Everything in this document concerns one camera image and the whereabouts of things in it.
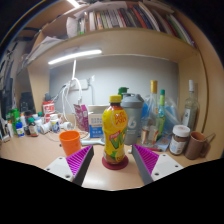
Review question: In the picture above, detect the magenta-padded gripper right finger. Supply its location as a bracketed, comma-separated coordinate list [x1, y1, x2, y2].
[131, 143, 184, 186]

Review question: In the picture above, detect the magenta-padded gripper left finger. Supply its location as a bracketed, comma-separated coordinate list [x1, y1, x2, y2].
[44, 144, 95, 187]

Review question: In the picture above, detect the yellow drink bottle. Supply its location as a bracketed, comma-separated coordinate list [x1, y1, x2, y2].
[101, 94, 129, 165]

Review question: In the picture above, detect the orange plastic cup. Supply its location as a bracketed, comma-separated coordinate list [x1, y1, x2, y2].
[58, 130, 82, 158]

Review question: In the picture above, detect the red round coaster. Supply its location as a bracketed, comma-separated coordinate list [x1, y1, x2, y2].
[101, 154, 130, 171]

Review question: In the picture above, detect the brown jar with white lid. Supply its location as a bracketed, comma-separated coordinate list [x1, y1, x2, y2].
[168, 124, 191, 156]

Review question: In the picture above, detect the white and blue box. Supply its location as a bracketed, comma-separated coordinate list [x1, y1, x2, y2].
[87, 104, 109, 139]

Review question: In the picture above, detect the grey shaker bottle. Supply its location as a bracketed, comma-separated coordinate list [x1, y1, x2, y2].
[120, 93, 145, 146]

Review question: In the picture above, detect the small white pill bottle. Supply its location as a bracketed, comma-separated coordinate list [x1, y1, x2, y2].
[49, 114, 61, 134]

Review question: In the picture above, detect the magenta carton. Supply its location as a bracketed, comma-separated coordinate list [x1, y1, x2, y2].
[73, 103, 90, 133]

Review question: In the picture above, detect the clear bottle with gold cap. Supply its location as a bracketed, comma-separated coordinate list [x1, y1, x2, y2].
[140, 79, 160, 147]

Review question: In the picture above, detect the slim bottle with green cap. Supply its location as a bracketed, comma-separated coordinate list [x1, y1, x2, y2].
[156, 88, 167, 138]

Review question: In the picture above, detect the brown mug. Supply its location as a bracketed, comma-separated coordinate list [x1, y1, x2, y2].
[184, 130, 216, 161]

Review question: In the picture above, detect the blue plastic bag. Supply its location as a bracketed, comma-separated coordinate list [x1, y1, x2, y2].
[141, 96, 183, 144]

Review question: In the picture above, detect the red and white canister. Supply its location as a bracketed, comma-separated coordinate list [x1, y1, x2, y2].
[42, 100, 56, 116]

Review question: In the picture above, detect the white bottle with blue label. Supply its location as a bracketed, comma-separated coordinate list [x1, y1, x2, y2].
[15, 122, 26, 138]

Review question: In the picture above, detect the clear bottle with white cap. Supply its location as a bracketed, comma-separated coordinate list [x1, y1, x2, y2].
[181, 79, 200, 132]

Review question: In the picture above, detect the green glass bottle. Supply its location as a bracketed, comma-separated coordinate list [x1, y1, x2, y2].
[117, 86, 130, 100]

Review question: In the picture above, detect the white LED light bar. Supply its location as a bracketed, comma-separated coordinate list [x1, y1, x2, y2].
[47, 49, 103, 66]

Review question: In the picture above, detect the wooden shelf unit with books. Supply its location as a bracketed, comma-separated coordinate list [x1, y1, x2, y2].
[13, 0, 218, 144]

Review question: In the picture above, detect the white ceiling light tube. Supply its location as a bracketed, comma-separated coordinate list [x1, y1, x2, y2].
[66, 0, 81, 8]

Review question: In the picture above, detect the white cable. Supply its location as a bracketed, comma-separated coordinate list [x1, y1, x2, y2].
[59, 78, 84, 128]

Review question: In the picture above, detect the white wall socket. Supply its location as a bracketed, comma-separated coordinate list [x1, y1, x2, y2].
[68, 78, 89, 91]

